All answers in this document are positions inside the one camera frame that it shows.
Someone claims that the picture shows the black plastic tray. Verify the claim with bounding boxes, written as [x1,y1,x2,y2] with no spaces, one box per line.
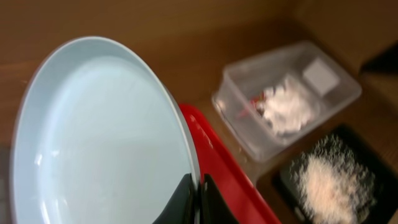
[272,125,397,223]

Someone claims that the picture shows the red serving tray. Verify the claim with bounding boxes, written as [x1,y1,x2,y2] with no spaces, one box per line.
[179,104,280,224]

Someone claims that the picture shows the large light blue plate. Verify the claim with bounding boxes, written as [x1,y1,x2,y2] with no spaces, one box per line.
[10,36,200,223]

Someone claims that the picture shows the red snack wrapper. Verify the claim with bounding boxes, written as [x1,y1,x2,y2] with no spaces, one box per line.
[237,91,267,118]

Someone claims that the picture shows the crumpled white paper napkin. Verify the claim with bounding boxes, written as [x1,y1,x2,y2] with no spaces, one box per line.
[261,75,320,135]

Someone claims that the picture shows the pile of rice scraps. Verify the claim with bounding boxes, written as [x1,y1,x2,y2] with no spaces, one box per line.
[289,134,376,223]

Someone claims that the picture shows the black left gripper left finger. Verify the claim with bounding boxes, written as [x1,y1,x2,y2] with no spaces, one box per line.
[153,174,195,224]

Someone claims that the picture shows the clear plastic waste bin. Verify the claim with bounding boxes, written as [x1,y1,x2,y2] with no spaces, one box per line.
[212,41,362,162]

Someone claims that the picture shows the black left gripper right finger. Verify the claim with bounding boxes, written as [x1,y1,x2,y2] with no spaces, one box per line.
[200,174,239,224]

